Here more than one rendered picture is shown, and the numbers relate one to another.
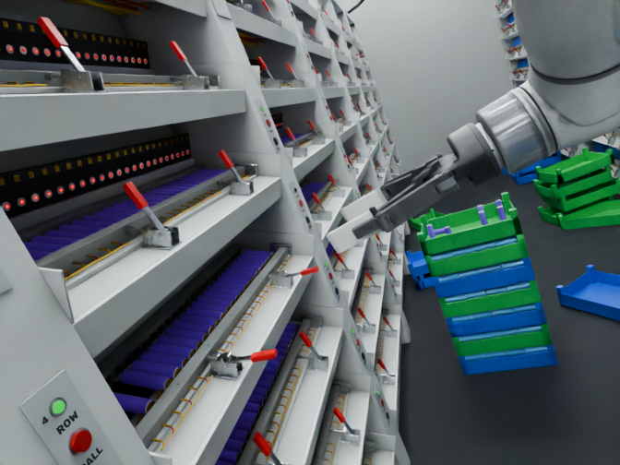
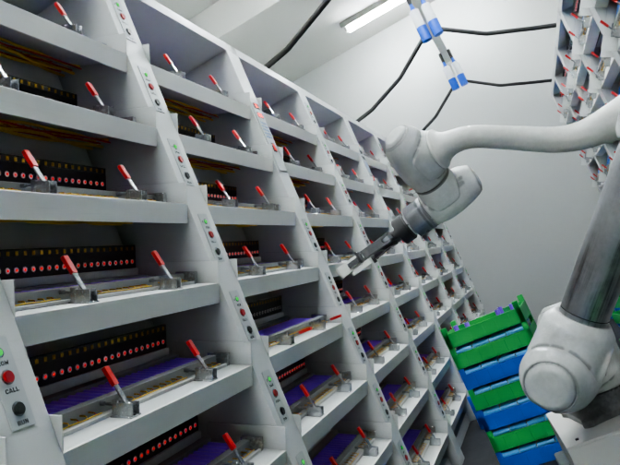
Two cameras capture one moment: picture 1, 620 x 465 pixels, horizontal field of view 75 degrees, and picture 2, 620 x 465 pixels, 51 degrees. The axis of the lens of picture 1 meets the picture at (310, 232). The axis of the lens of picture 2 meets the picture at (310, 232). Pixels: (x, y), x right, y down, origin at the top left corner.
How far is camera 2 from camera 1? 1.24 m
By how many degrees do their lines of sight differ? 22
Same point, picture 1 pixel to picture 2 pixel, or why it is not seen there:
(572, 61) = (417, 186)
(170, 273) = (262, 283)
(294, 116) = (335, 241)
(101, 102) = (238, 211)
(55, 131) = (226, 220)
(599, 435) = not seen: outside the picture
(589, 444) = not seen: outside the picture
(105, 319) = (244, 285)
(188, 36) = (261, 183)
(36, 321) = (230, 273)
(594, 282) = not seen: outside the picture
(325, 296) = (352, 355)
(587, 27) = (413, 175)
